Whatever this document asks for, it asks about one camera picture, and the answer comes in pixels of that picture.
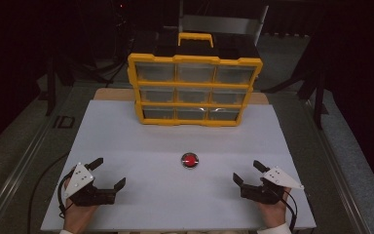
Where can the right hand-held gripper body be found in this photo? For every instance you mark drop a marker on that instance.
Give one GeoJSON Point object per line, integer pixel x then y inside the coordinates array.
{"type": "Point", "coordinates": [259, 193]}

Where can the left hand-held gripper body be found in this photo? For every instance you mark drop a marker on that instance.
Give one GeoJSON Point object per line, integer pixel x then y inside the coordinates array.
{"type": "Point", "coordinates": [79, 180]}

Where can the round red and black case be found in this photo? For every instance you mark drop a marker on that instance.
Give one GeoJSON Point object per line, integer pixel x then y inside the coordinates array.
{"type": "Point", "coordinates": [190, 160]}

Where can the person's right hand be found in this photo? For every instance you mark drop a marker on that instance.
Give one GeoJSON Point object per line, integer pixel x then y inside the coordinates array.
{"type": "Point", "coordinates": [274, 214]}

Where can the person's left hand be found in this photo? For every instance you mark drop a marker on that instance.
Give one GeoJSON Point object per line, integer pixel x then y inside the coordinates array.
{"type": "Point", "coordinates": [78, 217]}

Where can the white right sleeve cuff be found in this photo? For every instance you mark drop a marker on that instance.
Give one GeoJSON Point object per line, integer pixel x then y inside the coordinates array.
{"type": "Point", "coordinates": [274, 230]}

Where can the white sleeve cuff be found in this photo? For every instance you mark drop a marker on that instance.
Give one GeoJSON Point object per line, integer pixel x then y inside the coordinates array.
{"type": "Point", "coordinates": [274, 230]}
{"type": "Point", "coordinates": [65, 232]}

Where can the white left sleeve cuff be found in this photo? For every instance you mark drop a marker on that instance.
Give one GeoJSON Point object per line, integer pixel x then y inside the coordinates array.
{"type": "Point", "coordinates": [65, 232]}

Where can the black stand leg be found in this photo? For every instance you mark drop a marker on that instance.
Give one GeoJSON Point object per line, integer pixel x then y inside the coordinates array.
{"type": "Point", "coordinates": [50, 87]}
{"type": "Point", "coordinates": [318, 97]}

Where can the set of clear plastic drawers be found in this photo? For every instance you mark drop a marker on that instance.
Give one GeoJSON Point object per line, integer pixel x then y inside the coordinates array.
{"type": "Point", "coordinates": [157, 72]}

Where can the yellow and black organizer cabinet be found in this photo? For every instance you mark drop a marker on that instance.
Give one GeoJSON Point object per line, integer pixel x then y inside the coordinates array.
{"type": "Point", "coordinates": [194, 59]}

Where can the grey metal stand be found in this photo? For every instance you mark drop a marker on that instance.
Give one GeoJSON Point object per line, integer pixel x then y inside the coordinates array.
{"type": "Point", "coordinates": [220, 23]}

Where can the aluminium rail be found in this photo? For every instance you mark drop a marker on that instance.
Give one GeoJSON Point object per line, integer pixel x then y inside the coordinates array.
{"type": "Point", "coordinates": [334, 169]}
{"type": "Point", "coordinates": [19, 162]}

